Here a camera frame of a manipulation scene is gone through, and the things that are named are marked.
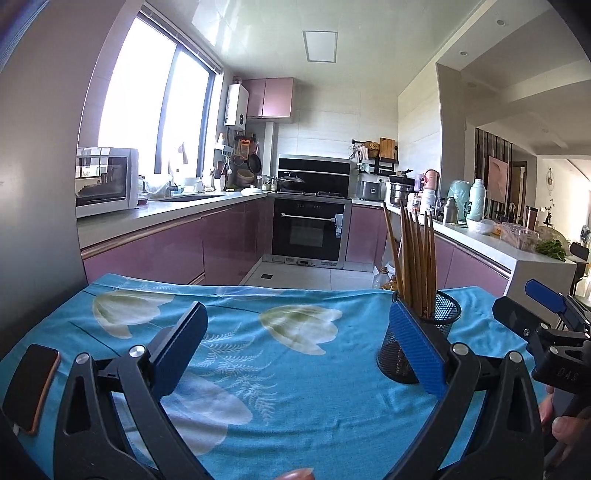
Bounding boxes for clear plastic container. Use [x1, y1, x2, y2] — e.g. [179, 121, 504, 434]
[500, 222, 541, 250]

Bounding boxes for white water heater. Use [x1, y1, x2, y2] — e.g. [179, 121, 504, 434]
[225, 84, 250, 127]

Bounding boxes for green leafy vegetables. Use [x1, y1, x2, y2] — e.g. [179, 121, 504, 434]
[536, 240, 568, 261]

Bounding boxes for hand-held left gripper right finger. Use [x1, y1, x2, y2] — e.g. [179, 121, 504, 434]
[385, 299, 546, 480]

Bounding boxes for kitchen window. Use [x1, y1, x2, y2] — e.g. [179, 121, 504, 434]
[97, 14, 225, 178]

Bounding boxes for black wok with lid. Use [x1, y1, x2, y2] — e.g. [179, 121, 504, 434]
[277, 172, 306, 192]

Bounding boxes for smartphone with orange case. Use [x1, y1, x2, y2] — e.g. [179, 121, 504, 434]
[1, 344, 62, 437]

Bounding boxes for mint thermos flask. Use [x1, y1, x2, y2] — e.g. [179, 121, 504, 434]
[466, 178, 486, 221]

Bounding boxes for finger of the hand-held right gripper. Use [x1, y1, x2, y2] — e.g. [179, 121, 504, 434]
[492, 296, 552, 342]
[524, 278, 591, 330]

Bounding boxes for black built-in oven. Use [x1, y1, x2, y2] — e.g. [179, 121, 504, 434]
[270, 196, 352, 269]

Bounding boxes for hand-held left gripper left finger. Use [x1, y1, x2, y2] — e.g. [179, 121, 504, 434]
[53, 301, 209, 480]

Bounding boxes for pink wall cabinet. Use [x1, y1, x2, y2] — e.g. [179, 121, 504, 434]
[244, 78, 295, 123]

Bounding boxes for black wall rack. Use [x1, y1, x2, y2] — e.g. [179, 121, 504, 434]
[352, 138, 400, 172]

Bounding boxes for ceiling light panel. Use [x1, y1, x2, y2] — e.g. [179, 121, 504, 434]
[302, 30, 339, 62]

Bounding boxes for framed wall picture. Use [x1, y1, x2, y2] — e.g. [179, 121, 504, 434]
[488, 156, 509, 203]

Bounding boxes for blue floral tablecloth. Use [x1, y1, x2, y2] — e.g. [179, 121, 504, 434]
[0, 273, 573, 480]

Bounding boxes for steel rice cooker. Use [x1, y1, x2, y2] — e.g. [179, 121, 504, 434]
[356, 180, 386, 202]

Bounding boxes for bunch of wooden chopsticks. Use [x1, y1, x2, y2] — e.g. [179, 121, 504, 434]
[382, 202, 437, 319]

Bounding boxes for black range hood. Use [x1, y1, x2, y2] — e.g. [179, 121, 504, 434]
[278, 156, 352, 195]

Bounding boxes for pink base cabinet run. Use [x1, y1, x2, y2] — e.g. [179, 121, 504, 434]
[346, 203, 511, 296]
[81, 196, 275, 287]

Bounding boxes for black mesh utensil holder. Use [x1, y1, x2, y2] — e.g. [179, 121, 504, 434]
[377, 290, 462, 385]

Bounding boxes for mint electric kettle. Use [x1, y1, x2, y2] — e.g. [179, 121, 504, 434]
[447, 180, 472, 222]

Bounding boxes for person's right hand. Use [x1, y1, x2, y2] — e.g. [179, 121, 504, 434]
[538, 385, 591, 467]

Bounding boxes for steel stock pot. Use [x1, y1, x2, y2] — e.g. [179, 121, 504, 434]
[389, 173, 415, 207]

